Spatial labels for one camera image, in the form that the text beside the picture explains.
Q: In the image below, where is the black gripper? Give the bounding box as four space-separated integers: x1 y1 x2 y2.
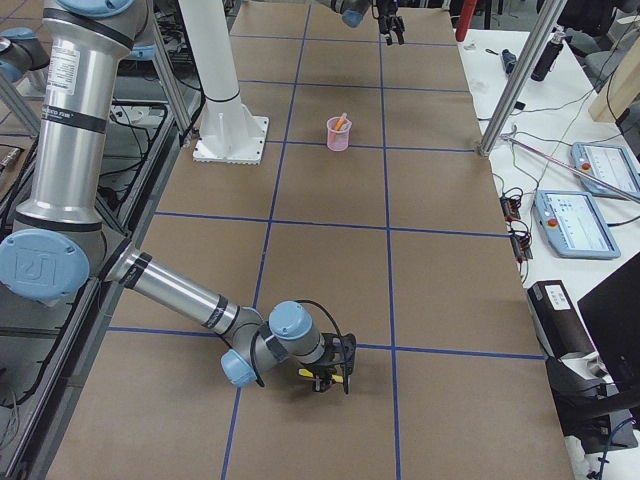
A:
312 333 353 395
375 0 405 45

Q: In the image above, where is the yellow highlighter pen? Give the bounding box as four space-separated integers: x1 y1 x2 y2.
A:
298 369 344 389

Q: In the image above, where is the orange highlighter pen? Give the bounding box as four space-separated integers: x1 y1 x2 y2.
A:
334 112 347 131

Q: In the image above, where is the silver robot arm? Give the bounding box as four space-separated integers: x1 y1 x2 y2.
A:
1 1 356 392
319 0 405 46

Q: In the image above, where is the pink plastic pen holder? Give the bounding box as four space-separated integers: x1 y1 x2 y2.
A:
326 117 352 152

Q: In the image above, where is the red cylinder bottle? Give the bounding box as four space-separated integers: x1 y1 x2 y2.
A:
455 0 477 42

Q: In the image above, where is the folded blue umbrella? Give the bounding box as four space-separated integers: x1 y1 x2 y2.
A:
501 49 517 77

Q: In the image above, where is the black water bottle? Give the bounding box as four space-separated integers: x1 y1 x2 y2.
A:
530 29 566 82

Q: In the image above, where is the metal grabber stick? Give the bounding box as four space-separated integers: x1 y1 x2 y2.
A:
500 130 639 203

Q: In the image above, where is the black cardboard box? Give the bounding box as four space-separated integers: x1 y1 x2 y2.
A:
527 280 595 360

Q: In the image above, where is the far blue teach pendant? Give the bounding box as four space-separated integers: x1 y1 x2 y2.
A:
570 142 639 198

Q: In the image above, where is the blue teach pendant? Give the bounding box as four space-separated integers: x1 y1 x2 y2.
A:
534 190 621 260
570 142 639 198

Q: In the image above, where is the near blue teach pendant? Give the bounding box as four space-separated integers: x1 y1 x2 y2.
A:
534 190 621 260

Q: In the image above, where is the black computer monitor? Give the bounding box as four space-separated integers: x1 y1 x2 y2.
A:
578 254 639 389

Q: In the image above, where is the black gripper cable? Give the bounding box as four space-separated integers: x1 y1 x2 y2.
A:
249 298 351 389

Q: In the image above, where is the aluminium frame post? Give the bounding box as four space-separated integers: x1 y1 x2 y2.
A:
478 0 567 157

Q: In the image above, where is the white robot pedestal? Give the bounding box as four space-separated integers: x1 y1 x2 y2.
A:
179 0 269 165

